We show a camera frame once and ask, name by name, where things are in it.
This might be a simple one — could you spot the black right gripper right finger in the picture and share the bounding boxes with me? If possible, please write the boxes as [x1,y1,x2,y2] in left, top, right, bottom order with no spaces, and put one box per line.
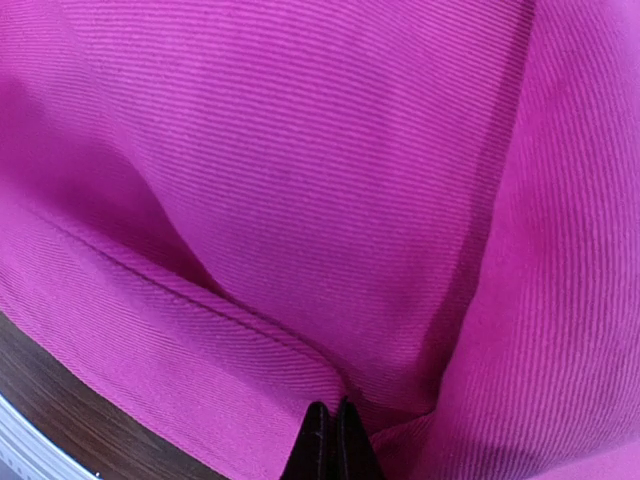
[336,398,384,480]

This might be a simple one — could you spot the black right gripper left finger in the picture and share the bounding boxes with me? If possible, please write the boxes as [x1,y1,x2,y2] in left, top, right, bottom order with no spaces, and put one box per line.
[282,402,330,480]

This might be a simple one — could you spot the pink trousers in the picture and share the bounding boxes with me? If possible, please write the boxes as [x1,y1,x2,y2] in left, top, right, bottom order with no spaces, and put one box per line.
[1,1,639,479]

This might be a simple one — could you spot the front aluminium rail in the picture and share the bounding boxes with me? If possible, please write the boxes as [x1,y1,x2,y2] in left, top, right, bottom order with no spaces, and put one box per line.
[1,397,100,480]

